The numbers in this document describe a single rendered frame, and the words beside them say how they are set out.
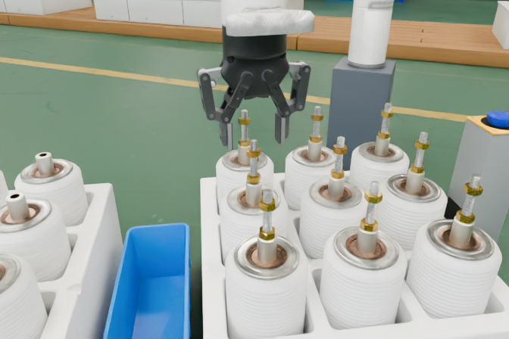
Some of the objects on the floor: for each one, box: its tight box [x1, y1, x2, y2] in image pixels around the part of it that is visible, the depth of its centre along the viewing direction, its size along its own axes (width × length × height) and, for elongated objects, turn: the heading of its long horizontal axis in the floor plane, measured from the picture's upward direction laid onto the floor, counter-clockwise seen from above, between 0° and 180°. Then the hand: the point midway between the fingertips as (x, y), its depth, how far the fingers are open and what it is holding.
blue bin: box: [102, 222, 191, 339], centre depth 63 cm, size 30×11×12 cm, turn 8°
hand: (254, 135), depth 53 cm, fingers open, 6 cm apart
